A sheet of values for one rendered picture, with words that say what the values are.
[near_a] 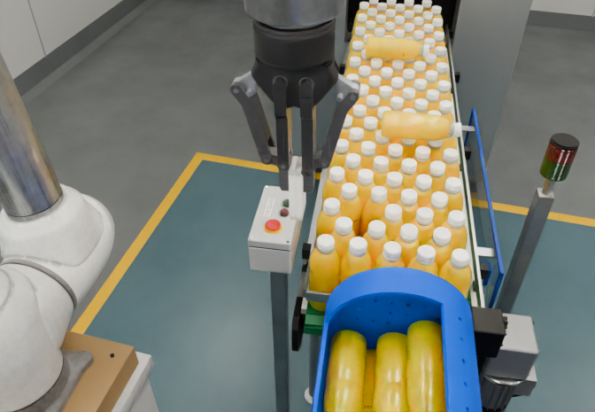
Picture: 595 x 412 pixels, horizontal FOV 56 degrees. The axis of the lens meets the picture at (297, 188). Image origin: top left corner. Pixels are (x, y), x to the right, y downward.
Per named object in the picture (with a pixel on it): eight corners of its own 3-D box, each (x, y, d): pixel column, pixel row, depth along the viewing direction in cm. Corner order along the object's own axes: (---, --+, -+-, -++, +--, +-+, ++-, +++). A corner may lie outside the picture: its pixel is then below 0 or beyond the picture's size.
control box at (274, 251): (250, 269, 132) (247, 239, 126) (266, 213, 148) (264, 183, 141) (290, 275, 131) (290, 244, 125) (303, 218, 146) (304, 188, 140)
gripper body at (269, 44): (344, -1, 52) (341, 87, 58) (256, -4, 53) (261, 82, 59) (337, 32, 47) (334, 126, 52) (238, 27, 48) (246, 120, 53)
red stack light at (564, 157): (547, 163, 130) (552, 150, 127) (542, 148, 135) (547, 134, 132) (575, 166, 129) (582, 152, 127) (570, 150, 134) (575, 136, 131)
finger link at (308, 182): (304, 147, 60) (331, 149, 60) (305, 183, 63) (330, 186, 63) (302, 155, 59) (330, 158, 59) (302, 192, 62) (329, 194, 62)
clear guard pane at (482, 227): (463, 380, 170) (499, 273, 139) (449, 211, 230) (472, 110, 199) (465, 380, 170) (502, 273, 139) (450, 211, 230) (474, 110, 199)
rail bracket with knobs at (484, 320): (455, 357, 126) (463, 329, 119) (452, 330, 131) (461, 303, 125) (500, 362, 124) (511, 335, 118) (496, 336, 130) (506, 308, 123)
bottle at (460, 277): (438, 329, 131) (452, 275, 119) (425, 306, 136) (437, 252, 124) (466, 322, 132) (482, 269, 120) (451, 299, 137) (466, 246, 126)
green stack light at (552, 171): (541, 180, 133) (547, 164, 130) (537, 164, 138) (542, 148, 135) (569, 182, 132) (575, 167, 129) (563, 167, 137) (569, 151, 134)
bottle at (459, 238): (457, 286, 141) (472, 233, 129) (428, 283, 142) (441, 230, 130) (455, 266, 146) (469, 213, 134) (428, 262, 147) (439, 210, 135)
